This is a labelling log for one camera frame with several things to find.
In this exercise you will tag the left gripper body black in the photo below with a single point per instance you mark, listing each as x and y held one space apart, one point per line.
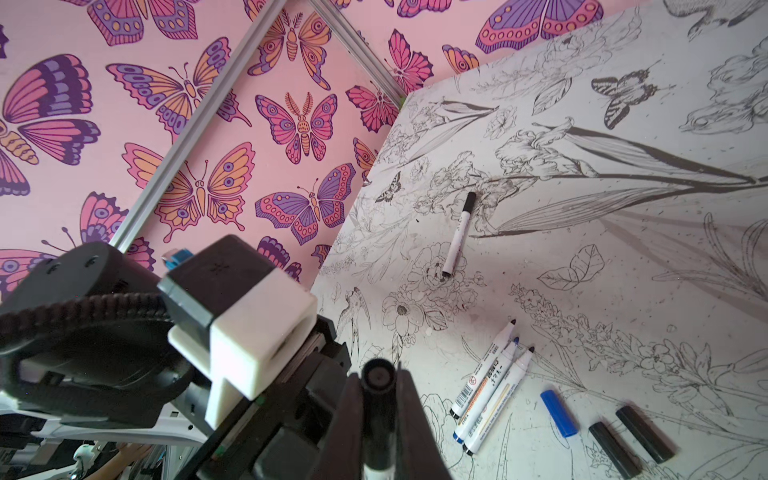
281 433

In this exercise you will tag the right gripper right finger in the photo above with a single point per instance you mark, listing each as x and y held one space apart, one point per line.
417 454

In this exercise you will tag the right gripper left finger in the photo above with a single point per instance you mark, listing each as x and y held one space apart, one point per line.
341 456

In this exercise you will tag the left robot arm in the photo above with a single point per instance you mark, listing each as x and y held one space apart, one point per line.
85 338

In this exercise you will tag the white marker pen blue tip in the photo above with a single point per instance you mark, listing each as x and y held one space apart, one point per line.
498 369

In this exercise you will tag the black pen cap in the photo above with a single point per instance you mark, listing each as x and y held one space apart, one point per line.
642 430
378 383
615 452

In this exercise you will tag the blue pen cap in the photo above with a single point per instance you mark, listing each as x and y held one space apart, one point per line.
563 421

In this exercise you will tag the aluminium frame left post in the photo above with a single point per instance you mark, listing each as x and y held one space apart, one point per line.
359 50

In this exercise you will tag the aluminium frame diagonal bar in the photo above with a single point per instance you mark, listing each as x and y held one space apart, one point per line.
140 212

